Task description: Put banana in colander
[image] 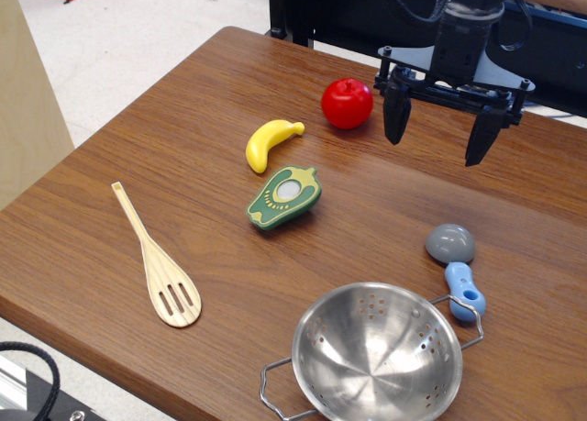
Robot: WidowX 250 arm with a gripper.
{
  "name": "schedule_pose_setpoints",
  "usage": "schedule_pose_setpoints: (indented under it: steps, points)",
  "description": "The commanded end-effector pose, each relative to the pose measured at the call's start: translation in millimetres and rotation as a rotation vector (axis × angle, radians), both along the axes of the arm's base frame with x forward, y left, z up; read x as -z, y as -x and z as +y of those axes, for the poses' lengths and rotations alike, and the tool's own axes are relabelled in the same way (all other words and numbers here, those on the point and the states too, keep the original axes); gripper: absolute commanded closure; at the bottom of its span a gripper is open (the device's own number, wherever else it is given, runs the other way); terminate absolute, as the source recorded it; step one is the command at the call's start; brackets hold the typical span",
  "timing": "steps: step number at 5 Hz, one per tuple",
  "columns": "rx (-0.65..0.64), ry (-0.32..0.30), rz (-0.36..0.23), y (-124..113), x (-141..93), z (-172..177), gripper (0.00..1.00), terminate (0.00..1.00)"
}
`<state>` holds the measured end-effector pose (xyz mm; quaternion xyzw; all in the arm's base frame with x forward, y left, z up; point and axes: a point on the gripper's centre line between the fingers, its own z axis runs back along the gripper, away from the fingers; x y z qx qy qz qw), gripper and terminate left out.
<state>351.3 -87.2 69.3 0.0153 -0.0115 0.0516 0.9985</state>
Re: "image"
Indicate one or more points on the yellow toy banana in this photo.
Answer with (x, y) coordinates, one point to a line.
(266, 137)

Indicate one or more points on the wooden slotted spatula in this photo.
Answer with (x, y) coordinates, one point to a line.
(173, 295)

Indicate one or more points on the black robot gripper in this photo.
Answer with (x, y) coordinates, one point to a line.
(454, 72)

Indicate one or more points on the aluminium rail with black base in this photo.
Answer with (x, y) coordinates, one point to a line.
(25, 387)

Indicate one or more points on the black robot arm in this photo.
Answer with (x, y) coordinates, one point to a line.
(454, 72)

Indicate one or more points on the grey blue ice cream scoop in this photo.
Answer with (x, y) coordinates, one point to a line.
(454, 246)

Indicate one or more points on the red toy apple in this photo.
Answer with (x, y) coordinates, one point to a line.
(347, 103)

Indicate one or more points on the light wooden panel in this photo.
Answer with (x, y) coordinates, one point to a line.
(34, 136)

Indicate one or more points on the green toy pepper half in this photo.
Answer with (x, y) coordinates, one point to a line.
(287, 194)

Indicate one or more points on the steel colander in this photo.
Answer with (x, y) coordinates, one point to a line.
(374, 351)

